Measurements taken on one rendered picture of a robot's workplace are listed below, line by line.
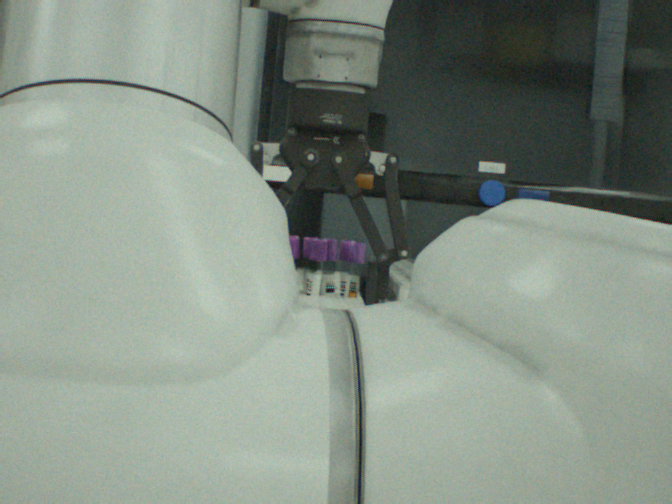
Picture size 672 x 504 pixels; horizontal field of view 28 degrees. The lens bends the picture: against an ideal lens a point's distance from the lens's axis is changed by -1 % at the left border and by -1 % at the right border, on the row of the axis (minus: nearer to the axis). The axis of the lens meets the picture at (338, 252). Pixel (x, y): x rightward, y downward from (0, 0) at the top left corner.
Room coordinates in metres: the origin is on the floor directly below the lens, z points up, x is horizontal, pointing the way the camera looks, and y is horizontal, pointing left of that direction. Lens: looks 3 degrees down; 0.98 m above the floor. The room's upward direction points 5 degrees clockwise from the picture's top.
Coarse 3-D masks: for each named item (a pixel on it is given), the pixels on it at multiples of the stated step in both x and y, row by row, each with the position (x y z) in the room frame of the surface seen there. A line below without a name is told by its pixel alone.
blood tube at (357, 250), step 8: (352, 248) 1.30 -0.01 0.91; (360, 248) 1.30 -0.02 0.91; (352, 256) 1.30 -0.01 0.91; (360, 256) 1.30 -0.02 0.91; (352, 264) 1.31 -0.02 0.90; (360, 264) 1.31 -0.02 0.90; (352, 272) 1.31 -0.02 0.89; (360, 272) 1.31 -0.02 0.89; (352, 280) 1.30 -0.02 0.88; (352, 288) 1.31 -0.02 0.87; (344, 296) 1.31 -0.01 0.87; (352, 296) 1.31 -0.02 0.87
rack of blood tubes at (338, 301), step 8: (304, 296) 1.27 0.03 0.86; (312, 296) 1.28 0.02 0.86; (320, 296) 1.29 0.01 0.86; (328, 296) 1.30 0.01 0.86; (336, 296) 1.31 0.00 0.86; (360, 296) 1.32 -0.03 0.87; (304, 304) 1.19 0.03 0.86; (312, 304) 1.21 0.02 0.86; (320, 304) 1.21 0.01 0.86; (328, 304) 1.21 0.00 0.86; (336, 304) 1.23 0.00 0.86; (344, 304) 1.23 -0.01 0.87; (352, 304) 1.25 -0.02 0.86; (360, 304) 1.24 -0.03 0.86
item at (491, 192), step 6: (492, 180) 1.54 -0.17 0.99; (480, 186) 1.54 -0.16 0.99; (486, 186) 1.53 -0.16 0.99; (492, 186) 1.54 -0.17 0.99; (498, 186) 1.54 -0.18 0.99; (480, 192) 1.54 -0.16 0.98; (486, 192) 1.53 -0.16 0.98; (492, 192) 1.54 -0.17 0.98; (498, 192) 1.54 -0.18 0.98; (504, 192) 1.54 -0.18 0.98; (480, 198) 1.54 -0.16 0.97; (486, 198) 1.53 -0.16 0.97; (492, 198) 1.54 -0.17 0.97; (498, 198) 1.54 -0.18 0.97; (492, 204) 1.54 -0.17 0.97
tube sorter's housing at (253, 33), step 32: (256, 32) 1.56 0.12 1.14; (256, 64) 1.56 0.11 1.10; (256, 96) 1.57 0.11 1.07; (256, 128) 1.58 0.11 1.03; (288, 224) 2.32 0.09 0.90; (320, 224) 2.17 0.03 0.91; (352, 224) 2.17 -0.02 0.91; (384, 224) 2.17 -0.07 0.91; (416, 224) 2.33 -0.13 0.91; (448, 224) 2.33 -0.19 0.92; (416, 256) 2.33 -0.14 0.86
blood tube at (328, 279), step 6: (324, 240) 1.31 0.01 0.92; (330, 240) 1.31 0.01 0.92; (330, 246) 1.30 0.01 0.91; (336, 246) 1.31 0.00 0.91; (330, 252) 1.30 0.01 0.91; (336, 252) 1.31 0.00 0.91; (330, 258) 1.30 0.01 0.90; (336, 258) 1.31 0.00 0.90; (324, 264) 1.31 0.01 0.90; (330, 264) 1.30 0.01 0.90; (324, 270) 1.31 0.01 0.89; (330, 270) 1.30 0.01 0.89; (324, 276) 1.31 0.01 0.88; (330, 276) 1.30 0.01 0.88; (324, 282) 1.31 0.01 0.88; (330, 282) 1.30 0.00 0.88; (324, 288) 1.31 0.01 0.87; (330, 288) 1.30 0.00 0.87; (324, 294) 1.31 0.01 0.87; (330, 294) 1.31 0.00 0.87
